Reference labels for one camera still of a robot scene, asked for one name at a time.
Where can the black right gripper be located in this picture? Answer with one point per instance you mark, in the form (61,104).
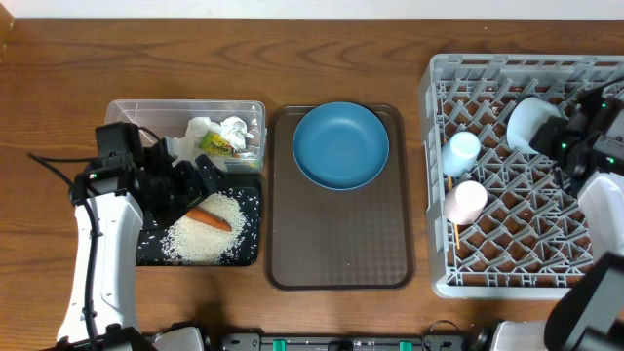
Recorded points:
(543,140)

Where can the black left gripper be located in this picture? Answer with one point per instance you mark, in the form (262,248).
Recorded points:
(196,189)

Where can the orange carrot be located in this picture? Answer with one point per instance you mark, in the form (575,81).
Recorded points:
(209,219)

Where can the light blue bowl of rice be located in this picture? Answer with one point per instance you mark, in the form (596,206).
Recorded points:
(525,120)

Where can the green foil snack wrapper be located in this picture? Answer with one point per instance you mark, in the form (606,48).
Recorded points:
(214,144)

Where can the white paper ball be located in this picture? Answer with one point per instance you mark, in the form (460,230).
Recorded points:
(235,131)

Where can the light blue cup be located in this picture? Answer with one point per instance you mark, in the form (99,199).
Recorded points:
(460,153)

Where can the pink cup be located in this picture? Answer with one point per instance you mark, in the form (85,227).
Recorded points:
(465,202)

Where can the dark blue plate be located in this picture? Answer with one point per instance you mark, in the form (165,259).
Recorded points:
(340,145)

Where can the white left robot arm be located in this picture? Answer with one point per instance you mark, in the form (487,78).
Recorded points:
(115,200)

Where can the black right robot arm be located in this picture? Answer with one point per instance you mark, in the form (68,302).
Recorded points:
(587,317)

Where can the grey dishwasher rack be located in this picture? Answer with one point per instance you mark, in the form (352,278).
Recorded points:
(531,240)

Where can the crumpled white paper napkin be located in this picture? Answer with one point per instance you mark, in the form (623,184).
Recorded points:
(186,148)

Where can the pile of white rice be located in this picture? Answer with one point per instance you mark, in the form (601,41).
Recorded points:
(205,241)

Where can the clear plastic bin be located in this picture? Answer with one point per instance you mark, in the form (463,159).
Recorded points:
(170,117)

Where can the black plastic bin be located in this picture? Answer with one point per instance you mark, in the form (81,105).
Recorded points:
(244,195)

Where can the brown serving tray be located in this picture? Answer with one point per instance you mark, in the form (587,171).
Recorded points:
(322,239)

